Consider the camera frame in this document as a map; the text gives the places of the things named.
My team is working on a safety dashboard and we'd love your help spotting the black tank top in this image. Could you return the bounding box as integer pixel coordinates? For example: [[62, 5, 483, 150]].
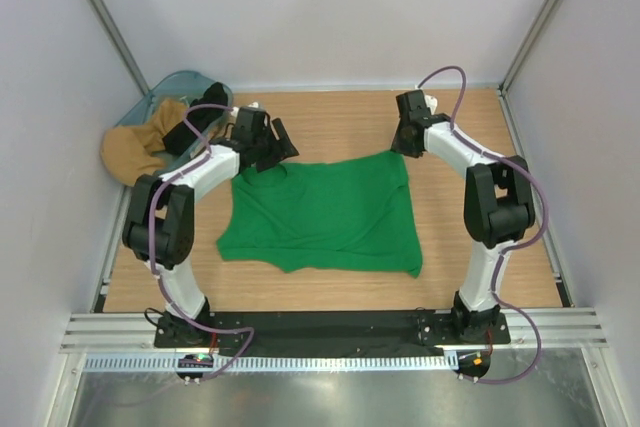
[[162, 82, 229, 156]]

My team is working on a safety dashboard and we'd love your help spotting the blue plastic basket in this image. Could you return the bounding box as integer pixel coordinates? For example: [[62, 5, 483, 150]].
[[113, 71, 233, 174]]

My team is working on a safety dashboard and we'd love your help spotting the green tank top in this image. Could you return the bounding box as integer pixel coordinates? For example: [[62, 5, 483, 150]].
[[217, 151, 423, 277]]

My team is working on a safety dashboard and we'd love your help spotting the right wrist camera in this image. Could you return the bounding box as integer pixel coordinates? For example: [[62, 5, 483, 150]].
[[419, 89, 438, 115]]

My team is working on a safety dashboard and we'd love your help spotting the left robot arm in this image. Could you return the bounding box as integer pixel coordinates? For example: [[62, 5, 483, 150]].
[[122, 104, 299, 347]]

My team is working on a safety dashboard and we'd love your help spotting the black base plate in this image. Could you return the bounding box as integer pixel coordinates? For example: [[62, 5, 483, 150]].
[[145, 307, 511, 359]]

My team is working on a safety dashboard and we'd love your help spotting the tan tank top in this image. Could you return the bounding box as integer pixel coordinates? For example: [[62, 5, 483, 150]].
[[100, 98, 187, 187]]

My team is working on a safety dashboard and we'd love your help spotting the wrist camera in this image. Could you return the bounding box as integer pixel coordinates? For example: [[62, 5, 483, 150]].
[[231, 102, 263, 117], [419, 89, 438, 115]]

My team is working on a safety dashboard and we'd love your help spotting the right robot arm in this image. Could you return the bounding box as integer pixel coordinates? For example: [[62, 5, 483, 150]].
[[391, 90, 535, 343]]

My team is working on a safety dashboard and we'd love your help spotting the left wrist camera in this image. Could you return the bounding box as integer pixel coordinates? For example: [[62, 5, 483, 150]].
[[231, 102, 263, 117]]

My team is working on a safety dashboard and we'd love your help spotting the white slotted cable duct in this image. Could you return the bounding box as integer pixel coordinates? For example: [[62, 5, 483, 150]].
[[83, 352, 458, 374]]

